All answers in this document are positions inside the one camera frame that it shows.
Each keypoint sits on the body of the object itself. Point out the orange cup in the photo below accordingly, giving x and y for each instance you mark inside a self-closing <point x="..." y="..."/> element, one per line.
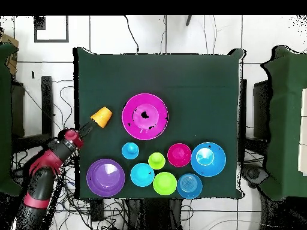
<point x="102" y="117"/>

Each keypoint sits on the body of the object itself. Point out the large pink bowl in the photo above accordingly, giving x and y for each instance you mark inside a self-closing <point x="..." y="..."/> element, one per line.
<point x="134" y="129"/>

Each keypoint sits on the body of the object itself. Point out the large purple bowl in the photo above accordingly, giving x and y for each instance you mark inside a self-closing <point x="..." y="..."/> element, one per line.
<point x="105" y="184"/>

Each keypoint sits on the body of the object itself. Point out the small cyan bowl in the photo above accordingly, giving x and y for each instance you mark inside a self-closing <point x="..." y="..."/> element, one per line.
<point x="142" y="175"/>

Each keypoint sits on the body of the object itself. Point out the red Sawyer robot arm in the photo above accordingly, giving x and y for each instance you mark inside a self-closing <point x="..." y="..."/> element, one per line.
<point x="40" y="182"/>

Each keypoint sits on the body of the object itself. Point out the blue cup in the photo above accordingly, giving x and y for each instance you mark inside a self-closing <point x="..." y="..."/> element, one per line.
<point x="130" y="151"/>

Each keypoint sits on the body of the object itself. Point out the green cloth side table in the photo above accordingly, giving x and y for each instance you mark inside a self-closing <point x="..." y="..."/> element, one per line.
<point x="285" y="119"/>
<point x="4" y="119"/>

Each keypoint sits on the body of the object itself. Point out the green cup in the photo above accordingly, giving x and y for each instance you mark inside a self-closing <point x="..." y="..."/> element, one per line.
<point x="156" y="161"/>

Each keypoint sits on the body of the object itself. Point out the small green bowl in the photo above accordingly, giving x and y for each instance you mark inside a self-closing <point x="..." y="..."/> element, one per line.
<point x="165" y="183"/>

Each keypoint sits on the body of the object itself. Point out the small red bowl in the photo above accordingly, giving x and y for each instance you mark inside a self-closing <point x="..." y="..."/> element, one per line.
<point x="179" y="155"/>

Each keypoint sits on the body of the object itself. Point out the small blue bowl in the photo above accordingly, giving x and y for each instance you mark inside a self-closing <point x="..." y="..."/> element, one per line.
<point x="189" y="186"/>

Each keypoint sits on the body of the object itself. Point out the cardboard box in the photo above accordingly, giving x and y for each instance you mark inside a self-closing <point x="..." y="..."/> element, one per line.
<point x="9" y="39"/>

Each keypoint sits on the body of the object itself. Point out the dark green tablecloth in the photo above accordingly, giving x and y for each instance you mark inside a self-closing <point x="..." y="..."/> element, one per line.
<point x="191" y="71"/>

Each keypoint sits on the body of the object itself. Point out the large blue bowl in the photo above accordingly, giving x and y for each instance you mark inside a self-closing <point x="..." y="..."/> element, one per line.
<point x="215" y="165"/>

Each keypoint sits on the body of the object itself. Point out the dark grey machine base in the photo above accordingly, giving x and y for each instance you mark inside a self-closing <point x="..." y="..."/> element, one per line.
<point x="254" y="173"/>

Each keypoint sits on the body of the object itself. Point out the white stacked boxes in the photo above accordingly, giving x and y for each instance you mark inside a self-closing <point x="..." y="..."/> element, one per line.
<point x="304" y="107"/>

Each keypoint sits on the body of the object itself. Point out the black metal frame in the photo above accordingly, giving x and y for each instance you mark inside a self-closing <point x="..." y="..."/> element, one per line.
<point x="47" y="100"/>
<point x="261" y="107"/>

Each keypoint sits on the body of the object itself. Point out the black pedestal column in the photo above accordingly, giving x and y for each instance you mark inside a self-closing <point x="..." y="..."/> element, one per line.
<point x="153" y="215"/>

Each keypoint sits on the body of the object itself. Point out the black floor marker frame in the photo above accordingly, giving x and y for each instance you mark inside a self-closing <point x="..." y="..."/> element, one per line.
<point x="39" y="22"/>

